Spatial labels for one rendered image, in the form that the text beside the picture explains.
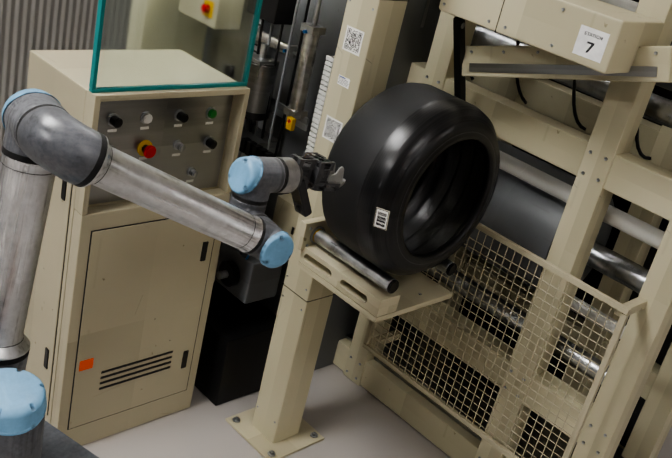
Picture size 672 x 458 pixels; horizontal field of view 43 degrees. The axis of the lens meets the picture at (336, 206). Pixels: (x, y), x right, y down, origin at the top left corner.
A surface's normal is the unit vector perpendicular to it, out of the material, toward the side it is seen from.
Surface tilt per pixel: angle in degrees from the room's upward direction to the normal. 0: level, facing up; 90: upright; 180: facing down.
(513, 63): 90
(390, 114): 37
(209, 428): 0
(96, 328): 90
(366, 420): 0
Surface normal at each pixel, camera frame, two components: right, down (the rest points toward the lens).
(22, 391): 0.25, -0.88
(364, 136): -0.49, -0.36
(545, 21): -0.71, 0.13
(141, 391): 0.67, 0.43
